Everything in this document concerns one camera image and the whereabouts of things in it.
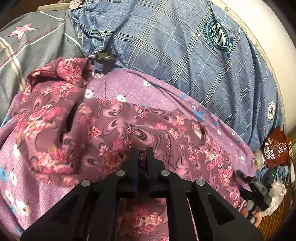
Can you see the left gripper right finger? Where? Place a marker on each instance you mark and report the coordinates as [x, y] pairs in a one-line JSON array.
[[195, 210]]

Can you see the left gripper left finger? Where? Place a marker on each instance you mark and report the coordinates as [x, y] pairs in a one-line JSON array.
[[90, 210]]

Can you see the maroon pink floral garment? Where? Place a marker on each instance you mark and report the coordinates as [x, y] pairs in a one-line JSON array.
[[137, 173]]

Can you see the person right hand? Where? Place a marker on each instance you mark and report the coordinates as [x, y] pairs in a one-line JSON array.
[[257, 214]]

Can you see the blue crumpled cloth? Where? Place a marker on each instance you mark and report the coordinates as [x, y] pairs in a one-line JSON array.
[[270, 175]]

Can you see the dark red plastic bag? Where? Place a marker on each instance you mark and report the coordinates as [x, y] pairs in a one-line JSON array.
[[276, 149]]

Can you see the purple floral bed sheet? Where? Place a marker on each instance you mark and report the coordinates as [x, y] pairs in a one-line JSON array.
[[148, 97]]

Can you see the black power plug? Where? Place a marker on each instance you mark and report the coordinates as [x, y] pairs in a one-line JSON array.
[[103, 61]]

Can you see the blue plaid quilt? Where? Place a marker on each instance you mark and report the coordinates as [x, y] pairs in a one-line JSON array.
[[196, 47]]

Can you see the grey star pillow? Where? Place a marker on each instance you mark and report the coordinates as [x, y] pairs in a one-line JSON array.
[[31, 41]]

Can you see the lilac crumpled cloth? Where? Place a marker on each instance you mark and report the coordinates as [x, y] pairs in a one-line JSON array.
[[74, 4]]

